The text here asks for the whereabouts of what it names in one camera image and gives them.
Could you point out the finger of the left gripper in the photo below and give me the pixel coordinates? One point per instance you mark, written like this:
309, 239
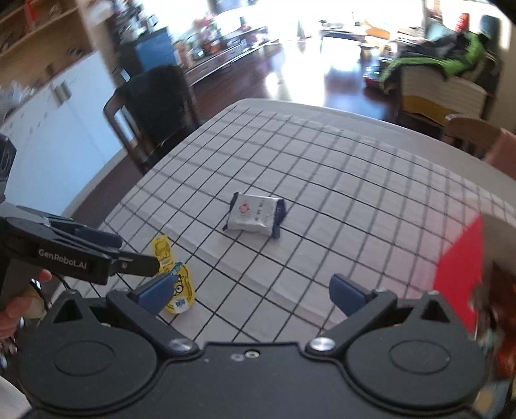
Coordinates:
78, 230

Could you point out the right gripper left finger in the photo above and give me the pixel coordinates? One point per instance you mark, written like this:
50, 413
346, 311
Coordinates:
137, 310

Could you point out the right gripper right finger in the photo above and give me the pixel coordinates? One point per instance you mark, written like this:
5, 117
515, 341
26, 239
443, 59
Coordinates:
364, 310

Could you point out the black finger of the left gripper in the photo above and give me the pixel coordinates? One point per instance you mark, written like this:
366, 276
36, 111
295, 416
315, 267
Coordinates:
132, 263

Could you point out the yellow minion snack packet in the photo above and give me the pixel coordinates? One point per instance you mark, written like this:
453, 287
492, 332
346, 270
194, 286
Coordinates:
183, 293

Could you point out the white blue snack packet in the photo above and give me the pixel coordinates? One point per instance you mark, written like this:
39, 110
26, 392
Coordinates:
256, 214

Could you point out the red brown snack packet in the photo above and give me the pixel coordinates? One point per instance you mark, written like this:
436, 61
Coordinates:
493, 301

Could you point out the person left hand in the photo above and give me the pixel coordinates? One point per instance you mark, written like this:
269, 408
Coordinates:
28, 305

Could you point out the white cabinet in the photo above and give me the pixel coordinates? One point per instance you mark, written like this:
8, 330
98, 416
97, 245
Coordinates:
65, 145

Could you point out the dark chair with black cloth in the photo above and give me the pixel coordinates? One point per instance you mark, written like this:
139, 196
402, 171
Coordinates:
152, 113

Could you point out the checkered tablecloth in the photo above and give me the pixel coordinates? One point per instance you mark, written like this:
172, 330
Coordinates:
356, 205

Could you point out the red cardboard box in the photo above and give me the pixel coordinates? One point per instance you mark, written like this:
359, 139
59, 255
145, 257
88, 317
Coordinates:
485, 242

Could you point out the low tv cabinet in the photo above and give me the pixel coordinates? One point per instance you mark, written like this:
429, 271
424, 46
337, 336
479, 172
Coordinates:
233, 46

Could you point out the wooden shelf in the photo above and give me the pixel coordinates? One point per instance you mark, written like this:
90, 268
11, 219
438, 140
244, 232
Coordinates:
40, 39

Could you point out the wooden chair with pink cloth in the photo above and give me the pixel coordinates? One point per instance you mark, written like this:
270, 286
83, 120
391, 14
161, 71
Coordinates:
494, 146

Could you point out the sofa with green jacket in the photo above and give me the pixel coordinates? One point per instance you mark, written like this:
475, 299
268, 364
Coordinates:
448, 71

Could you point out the coffee table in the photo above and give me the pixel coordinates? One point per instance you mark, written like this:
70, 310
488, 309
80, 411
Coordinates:
356, 32

